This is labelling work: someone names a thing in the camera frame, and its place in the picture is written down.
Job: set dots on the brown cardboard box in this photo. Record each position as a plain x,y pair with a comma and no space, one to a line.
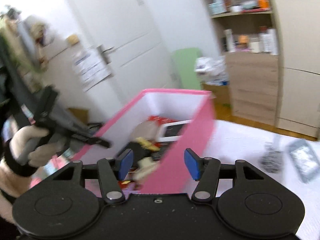
78,115

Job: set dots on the grey router cover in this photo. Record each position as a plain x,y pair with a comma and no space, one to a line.
303,160

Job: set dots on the tall white bottle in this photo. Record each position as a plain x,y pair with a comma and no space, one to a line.
272,42

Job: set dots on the white tape roll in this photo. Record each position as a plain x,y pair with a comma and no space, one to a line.
236,8

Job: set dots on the floral blanket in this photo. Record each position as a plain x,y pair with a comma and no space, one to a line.
57,162

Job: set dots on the white quilted table cloth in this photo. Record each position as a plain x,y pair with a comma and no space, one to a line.
237,142

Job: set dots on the wooden wardrobe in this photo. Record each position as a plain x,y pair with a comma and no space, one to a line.
300,55

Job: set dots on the person's left forearm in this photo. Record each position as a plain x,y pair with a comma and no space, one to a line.
10,185

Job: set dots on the pink oval case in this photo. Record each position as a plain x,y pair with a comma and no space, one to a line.
145,132

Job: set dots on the dark hanging clothes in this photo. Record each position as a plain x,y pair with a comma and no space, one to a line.
10,80

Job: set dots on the white tissue pack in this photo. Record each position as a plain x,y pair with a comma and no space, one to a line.
212,70

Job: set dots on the green board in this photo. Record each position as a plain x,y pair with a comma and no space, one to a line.
185,67

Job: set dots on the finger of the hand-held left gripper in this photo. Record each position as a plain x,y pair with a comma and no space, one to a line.
95,140

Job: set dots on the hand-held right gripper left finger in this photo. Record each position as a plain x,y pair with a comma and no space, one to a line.
125,163

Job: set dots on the white door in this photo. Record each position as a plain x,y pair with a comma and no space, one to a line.
120,17

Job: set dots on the white bottle with red cap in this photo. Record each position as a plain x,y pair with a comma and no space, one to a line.
262,41

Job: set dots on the small orange box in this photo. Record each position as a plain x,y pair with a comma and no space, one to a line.
243,39

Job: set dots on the white printed tote bag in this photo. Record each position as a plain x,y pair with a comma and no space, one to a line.
90,67

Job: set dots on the white jar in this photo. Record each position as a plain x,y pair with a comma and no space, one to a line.
255,45

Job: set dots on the white mobile router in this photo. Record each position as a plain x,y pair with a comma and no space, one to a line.
172,130

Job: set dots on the blue and white box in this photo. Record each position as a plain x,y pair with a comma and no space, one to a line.
217,5

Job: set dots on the wooden bookshelf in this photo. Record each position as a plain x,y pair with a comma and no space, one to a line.
252,92

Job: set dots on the black battery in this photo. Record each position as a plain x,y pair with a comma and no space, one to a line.
160,156

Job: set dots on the pink box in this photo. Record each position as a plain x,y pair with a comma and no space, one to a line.
180,160

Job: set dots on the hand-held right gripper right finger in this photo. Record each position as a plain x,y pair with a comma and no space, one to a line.
191,163

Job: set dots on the orange cup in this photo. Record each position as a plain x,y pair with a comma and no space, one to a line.
262,0

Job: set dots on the black wallet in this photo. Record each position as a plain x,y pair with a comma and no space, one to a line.
132,145

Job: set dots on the white spray bottle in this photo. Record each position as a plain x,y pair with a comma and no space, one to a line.
228,41

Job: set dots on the person's left hand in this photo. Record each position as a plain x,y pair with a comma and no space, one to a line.
25,135

